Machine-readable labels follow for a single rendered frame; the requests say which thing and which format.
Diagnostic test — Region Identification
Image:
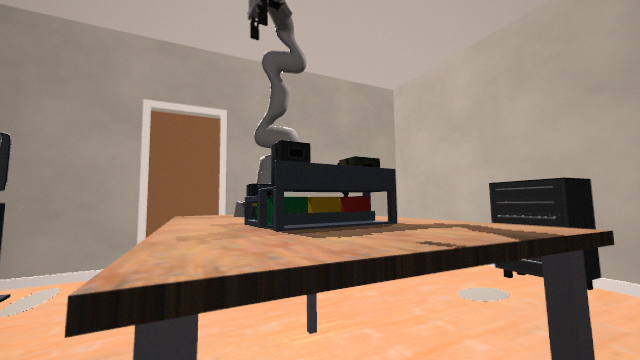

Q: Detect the yellow open bin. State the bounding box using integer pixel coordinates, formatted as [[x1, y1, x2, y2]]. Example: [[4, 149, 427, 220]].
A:
[[308, 197, 341, 213]]

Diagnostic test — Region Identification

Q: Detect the green bin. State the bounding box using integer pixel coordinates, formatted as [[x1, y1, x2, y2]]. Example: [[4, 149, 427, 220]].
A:
[[254, 197, 308, 225]]

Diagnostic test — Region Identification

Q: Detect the red open bin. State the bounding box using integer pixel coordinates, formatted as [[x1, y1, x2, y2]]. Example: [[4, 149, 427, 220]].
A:
[[341, 197, 370, 212]]

